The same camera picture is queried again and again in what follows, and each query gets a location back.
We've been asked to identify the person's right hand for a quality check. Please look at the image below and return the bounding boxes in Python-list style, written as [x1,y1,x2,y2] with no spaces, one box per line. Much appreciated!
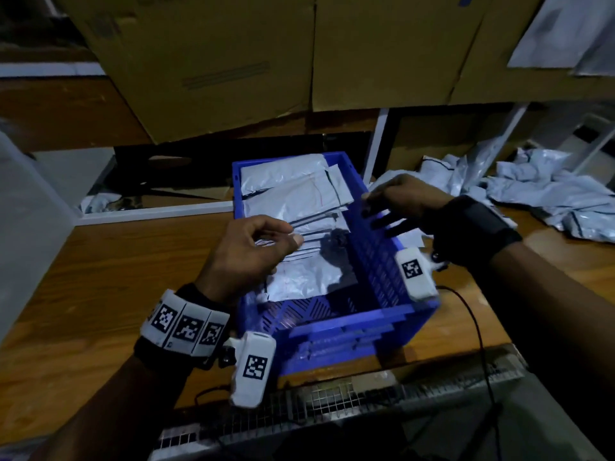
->
[361,174,455,238]

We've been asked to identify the person's left hand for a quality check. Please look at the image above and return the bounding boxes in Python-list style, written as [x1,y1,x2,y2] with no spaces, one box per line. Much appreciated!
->
[195,214,305,308]

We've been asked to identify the packed white bags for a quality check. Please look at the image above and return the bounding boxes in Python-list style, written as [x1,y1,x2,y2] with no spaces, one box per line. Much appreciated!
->
[239,152,356,254]

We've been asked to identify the blue plastic crate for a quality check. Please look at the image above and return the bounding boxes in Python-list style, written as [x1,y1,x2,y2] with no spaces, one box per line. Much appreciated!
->
[229,150,442,376]

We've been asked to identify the pile of grey mailer bags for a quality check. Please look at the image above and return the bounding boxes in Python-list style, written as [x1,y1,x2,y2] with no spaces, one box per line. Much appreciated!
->
[369,137,615,245]

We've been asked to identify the person's right forearm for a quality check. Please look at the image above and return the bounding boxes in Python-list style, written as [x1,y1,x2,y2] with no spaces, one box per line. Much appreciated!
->
[475,239,615,461]

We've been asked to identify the white metal shelf leg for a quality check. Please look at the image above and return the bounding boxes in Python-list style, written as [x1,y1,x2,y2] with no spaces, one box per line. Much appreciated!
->
[479,102,530,167]
[362,108,391,184]

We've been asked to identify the right marker wristband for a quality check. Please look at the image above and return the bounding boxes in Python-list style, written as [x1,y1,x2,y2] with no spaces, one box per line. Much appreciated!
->
[423,193,524,275]

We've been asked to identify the marker wristband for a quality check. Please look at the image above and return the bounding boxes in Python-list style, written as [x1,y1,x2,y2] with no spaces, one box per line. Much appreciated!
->
[133,282,233,373]
[423,193,524,275]

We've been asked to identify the left marker wristband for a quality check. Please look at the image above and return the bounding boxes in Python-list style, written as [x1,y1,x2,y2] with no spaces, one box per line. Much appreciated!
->
[133,282,233,373]

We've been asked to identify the wooden table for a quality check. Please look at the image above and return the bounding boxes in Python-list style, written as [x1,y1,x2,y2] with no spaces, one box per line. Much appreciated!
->
[0,201,615,448]

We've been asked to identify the plain cardboard box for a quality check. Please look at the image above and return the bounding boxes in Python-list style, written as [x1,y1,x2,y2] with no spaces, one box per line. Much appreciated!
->
[53,0,318,146]

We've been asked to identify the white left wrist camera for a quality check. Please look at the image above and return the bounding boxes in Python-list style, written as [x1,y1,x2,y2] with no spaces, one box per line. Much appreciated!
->
[227,330,279,410]

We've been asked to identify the white wire rack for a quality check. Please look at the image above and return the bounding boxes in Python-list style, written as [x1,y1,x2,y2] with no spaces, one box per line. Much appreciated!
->
[149,343,530,461]

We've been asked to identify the white metal rack frame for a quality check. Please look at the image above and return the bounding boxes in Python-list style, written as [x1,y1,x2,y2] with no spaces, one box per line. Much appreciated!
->
[0,60,238,227]

